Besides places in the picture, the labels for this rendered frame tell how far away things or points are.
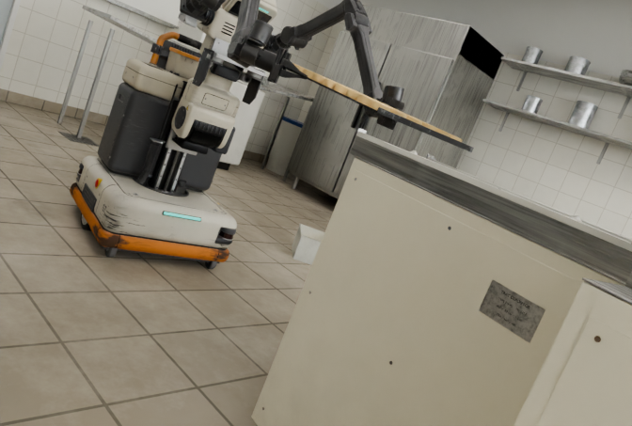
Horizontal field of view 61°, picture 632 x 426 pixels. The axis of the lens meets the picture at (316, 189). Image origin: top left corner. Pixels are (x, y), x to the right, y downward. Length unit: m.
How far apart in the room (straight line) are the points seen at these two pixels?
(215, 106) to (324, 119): 3.21
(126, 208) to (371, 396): 1.47
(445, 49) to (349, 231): 3.90
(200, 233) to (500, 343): 1.75
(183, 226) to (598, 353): 1.99
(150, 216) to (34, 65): 3.10
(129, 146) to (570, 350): 2.20
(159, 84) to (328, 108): 3.19
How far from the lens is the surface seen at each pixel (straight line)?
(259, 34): 1.63
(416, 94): 5.03
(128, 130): 2.62
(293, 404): 1.43
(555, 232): 1.02
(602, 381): 0.77
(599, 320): 0.77
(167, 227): 2.47
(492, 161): 5.57
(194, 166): 2.78
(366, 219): 1.27
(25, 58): 5.28
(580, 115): 5.15
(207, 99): 2.43
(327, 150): 5.47
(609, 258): 0.98
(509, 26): 5.92
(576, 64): 5.29
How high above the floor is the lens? 0.92
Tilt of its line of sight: 8 degrees down
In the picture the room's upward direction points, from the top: 21 degrees clockwise
